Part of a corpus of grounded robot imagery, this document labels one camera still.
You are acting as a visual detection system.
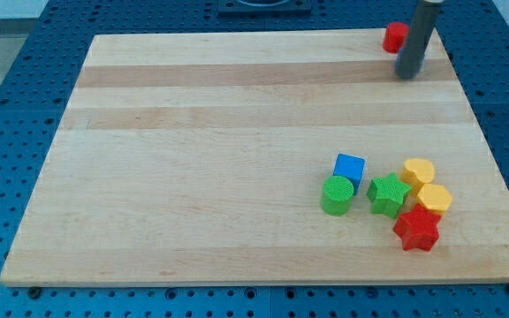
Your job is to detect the red cylinder block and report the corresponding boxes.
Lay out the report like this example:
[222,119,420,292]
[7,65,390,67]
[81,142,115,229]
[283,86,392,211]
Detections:
[382,21,409,54]

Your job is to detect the red star block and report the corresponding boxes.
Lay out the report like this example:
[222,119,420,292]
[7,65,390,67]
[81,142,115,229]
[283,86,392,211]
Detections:
[393,204,441,252]

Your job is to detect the yellow hexagon block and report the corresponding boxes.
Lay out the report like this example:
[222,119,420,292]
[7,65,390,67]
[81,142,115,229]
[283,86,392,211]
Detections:
[415,184,453,216]

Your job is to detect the green star block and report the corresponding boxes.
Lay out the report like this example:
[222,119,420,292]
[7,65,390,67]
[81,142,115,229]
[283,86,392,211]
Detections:
[367,172,412,219]

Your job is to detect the wooden board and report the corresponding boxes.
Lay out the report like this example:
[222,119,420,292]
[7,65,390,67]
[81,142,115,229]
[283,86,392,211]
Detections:
[0,28,509,288]

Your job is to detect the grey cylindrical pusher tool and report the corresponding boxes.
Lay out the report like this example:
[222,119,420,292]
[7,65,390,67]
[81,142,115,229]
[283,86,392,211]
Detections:
[395,0,444,80]

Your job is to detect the green cylinder block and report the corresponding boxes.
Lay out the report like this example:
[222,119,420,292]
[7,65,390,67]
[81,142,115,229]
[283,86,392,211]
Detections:
[320,175,354,216]

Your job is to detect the blue cube block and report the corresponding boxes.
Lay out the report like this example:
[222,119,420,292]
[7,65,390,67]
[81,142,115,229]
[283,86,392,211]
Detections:
[333,154,366,194]

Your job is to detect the yellow heart block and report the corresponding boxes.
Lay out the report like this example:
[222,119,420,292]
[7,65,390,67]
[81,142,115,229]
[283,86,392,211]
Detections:
[399,158,436,196]

